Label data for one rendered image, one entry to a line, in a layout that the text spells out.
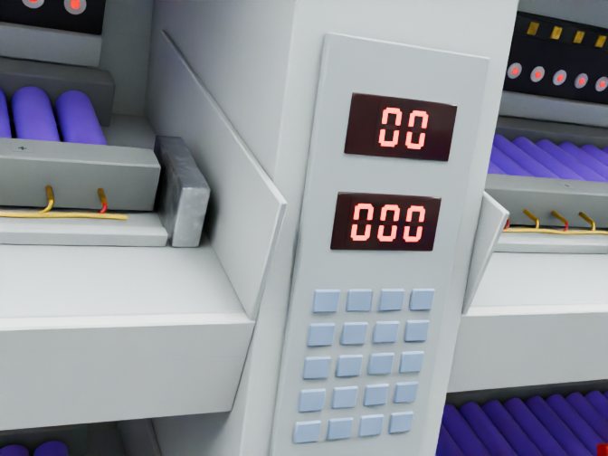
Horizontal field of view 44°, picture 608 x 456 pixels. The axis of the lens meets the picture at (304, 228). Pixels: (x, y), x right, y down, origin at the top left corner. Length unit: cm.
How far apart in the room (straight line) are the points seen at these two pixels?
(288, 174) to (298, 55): 4
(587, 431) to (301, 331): 35
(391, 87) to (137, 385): 14
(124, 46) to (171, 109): 7
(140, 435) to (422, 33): 27
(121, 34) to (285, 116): 20
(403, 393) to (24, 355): 15
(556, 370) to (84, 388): 23
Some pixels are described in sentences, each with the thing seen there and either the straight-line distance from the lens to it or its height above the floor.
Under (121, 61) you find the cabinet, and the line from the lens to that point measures 45.
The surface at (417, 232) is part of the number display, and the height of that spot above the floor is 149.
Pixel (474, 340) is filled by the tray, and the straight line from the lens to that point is 34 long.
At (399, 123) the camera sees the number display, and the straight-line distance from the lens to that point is 28.
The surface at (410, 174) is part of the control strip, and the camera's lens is 29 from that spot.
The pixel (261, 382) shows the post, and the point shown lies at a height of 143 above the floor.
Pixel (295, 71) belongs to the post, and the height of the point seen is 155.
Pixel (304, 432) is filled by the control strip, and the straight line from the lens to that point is 30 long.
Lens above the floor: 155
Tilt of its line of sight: 12 degrees down
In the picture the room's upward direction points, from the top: 8 degrees clockwise
